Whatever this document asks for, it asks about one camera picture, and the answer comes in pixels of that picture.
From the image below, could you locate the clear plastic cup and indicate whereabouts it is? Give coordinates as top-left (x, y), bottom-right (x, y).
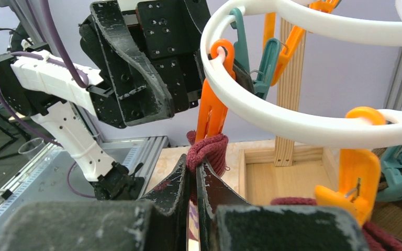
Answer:
top-left (18, 138), bottom-right (46, 162)

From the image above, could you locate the orange clothespin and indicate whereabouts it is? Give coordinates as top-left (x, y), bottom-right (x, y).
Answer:
top-left (314, 106), bottom-right (387, 227)
top-left (195, 39), bottom-right (236, 142)

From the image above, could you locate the purple striped tan sock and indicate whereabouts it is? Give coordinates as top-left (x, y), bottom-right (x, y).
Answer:
top-left (186, 131), bottom-right (228, 250)

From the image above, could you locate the white round clip hanger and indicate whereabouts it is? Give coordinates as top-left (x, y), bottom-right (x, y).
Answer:
top-left (199, 0), bottom-right (402, 150)

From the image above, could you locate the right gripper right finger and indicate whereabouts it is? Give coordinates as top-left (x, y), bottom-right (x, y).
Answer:
top-left (196, 161), bottom-right (369, 250)

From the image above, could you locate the wooden clothes rack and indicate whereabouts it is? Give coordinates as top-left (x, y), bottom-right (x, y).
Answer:
top-left (237, 17), bottom-right (342, 207)

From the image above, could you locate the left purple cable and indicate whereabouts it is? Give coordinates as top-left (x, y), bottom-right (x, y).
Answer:
top-left (0, 0), bottom-right (101, 200)

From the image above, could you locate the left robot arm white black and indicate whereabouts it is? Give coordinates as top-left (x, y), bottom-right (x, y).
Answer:
top-left (0, 1), bottom-right (210, 200)

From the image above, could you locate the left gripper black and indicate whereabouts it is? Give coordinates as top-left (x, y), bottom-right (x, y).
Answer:
top-left (80, 1), bottom-right (254, 129)

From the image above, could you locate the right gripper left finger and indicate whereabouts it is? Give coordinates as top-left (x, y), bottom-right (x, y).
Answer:
top-left (0, 154), bottom-right (189, 250)

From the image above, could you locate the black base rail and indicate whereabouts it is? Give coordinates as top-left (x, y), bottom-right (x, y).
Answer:
top-left (0, 136), bottom-right (169, 234)

